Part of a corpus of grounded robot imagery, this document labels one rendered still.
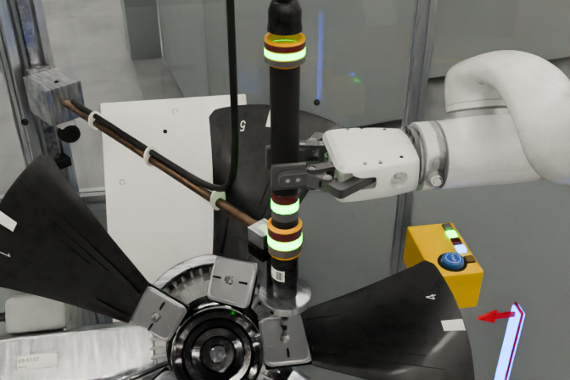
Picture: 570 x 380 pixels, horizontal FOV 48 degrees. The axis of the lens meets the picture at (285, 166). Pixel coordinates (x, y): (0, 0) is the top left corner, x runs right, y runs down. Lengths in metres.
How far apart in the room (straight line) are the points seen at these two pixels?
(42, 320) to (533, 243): 1.39
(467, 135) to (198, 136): 0.55
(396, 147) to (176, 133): 0.52
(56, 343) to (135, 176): 0.31
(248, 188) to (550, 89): 0.44
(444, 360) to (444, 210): 0.89
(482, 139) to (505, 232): 1.16
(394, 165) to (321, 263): 1.07
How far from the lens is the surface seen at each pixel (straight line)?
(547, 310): 2.21
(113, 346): 1.04
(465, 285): 1.27
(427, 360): 0.94
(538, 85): 0.71
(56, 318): 1.08
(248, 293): 0.89
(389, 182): 0.74
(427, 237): 1.32
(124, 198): 1.15
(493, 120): 0.79
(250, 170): 0.93
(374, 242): 1.79
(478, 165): 0.78
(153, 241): 1.14
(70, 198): 0.89
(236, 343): 0.86
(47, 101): 1.22
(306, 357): 0.91
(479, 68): 0.75
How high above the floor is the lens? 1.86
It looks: 31 degrees down
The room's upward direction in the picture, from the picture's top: straight up
